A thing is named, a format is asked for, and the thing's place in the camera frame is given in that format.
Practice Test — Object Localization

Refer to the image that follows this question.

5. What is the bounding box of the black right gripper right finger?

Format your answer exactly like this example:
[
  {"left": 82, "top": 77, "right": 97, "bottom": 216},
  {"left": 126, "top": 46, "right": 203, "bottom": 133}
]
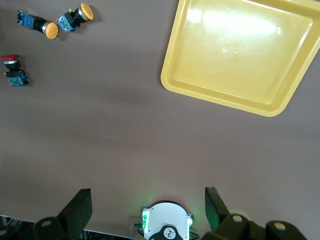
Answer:
[{"left": 202, "top": 186, "right": 308, "bottom": 240}]

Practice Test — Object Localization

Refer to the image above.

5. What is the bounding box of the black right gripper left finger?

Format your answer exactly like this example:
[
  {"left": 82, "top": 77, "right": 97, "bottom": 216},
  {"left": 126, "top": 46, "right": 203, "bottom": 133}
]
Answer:
[{"left": 33, "top": 188, "right": 93, "bottom": 240}]

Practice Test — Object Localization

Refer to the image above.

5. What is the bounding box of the yellow mushroom push button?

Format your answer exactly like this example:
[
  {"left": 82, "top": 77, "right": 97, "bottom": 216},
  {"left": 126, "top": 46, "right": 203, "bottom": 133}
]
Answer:
[
  {"left": 57, "top": 2, "right": 95, "bottom": 33},
  {"left": 16, "top": 9, "right": 59, "bottom": 40}
]

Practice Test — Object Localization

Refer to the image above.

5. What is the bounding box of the brown table mat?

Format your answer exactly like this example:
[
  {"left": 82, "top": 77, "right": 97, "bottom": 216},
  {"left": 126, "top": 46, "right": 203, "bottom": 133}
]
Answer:
[{"left": 0, "top": 0, "right": 320, "bottom": 240}]

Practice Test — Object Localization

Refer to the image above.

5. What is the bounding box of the red mushroom push button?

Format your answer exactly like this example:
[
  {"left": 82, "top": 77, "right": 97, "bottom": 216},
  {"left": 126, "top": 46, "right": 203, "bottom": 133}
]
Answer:
[{"left": 0, "top": 54, "right": 30, "bottom": 88}]

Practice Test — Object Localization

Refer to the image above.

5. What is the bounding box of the yellow plastic tray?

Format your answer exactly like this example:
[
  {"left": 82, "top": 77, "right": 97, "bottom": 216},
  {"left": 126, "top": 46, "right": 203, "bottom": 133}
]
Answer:
[{"left": 159, "top": 0, "right": 320, "bottom": 118}]

